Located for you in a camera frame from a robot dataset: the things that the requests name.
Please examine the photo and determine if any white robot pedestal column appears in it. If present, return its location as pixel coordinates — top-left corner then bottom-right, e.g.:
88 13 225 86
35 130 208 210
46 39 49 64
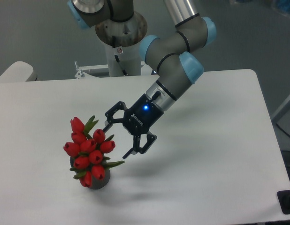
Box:
95 11 147 77

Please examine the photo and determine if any blue items top right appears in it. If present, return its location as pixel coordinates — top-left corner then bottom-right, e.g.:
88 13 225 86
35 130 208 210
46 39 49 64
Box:
271 0 290 17

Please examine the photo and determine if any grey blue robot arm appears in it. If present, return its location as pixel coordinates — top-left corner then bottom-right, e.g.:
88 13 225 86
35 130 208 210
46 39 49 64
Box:
67 0 217 155

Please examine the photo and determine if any white metal base frame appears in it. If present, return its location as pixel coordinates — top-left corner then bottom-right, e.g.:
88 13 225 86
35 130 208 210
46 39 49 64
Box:
74 60 160 80

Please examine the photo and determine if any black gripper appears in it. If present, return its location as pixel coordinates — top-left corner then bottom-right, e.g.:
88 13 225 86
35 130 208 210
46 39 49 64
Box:
102 93 165 160

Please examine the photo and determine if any white chair armrest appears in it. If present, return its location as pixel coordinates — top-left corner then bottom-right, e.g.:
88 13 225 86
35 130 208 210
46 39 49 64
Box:
0 61 38 83

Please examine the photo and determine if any red tulip bouquet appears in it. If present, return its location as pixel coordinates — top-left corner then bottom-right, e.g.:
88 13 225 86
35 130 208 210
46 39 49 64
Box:
63 116 124 187

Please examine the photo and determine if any black device at table edge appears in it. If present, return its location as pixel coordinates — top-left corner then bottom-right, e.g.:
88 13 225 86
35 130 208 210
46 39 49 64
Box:
277 190 290 215

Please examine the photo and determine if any dark grey ribbed vase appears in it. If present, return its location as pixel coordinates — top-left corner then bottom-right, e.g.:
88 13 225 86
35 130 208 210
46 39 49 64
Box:
69 156 110 190

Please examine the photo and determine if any white furniture at right edge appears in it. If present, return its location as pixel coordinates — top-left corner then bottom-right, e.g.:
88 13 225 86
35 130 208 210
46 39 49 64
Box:
270 94 290 124

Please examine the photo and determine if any black cable on pedestal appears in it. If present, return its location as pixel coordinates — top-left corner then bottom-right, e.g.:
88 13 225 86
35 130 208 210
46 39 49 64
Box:
111 35 129 76

